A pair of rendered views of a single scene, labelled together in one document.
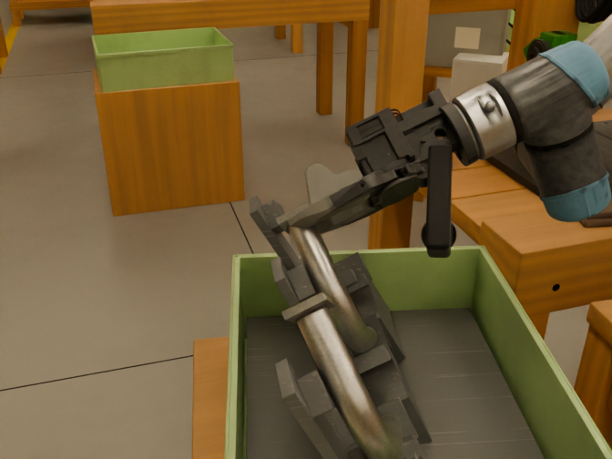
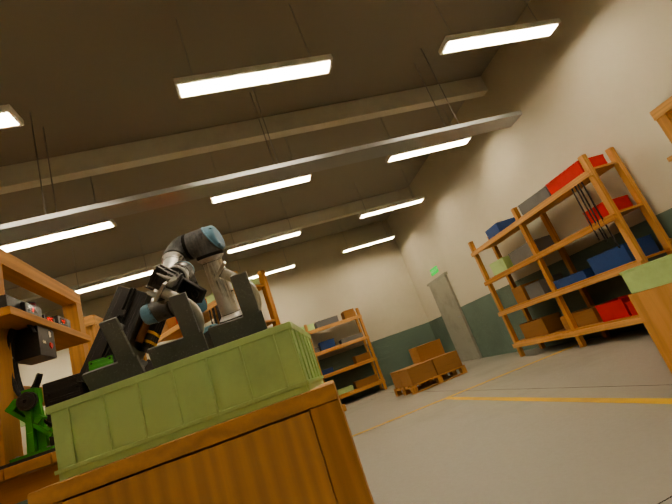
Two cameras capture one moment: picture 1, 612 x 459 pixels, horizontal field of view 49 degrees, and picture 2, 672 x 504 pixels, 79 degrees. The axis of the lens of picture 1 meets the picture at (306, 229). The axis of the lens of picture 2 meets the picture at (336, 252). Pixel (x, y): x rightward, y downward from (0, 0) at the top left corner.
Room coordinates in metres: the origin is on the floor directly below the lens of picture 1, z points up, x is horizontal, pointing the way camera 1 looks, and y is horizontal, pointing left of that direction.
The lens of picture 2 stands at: (0.14, 1.05, 0.81)
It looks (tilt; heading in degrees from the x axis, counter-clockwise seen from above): 16 degrees up; 272
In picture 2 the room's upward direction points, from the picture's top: 20 degrees counter-clockwise
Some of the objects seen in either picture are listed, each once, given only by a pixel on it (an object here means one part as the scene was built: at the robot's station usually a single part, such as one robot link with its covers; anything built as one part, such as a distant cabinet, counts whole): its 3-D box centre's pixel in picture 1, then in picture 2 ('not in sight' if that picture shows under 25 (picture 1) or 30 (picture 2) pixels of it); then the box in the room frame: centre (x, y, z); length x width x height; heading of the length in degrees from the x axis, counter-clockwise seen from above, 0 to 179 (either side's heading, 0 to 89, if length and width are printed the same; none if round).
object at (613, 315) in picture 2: not in sight; (557, 270); (-2.64, -5.18, 1.10); 3.01 x 0.55 x 2.20; 107
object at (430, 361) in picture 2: not in sight; (423, 365); (-0.44, -7.24, 0.37); 1.20 x 0.80 x 0.74; 25
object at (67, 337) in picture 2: not in sight; (32, 333); (1.86, -0.91, 1.52); 0.90 x 0.25 x 0.04; 108
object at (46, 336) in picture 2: not in sight; (34, 345); (1.78, -0.83, 1.42); 0.17 x 0.12 x 0.15; 108
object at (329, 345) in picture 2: not in sight; (314, 366); (2.03, -9.67, 1.12); 3.16 x 0.54 x 2.24; 17
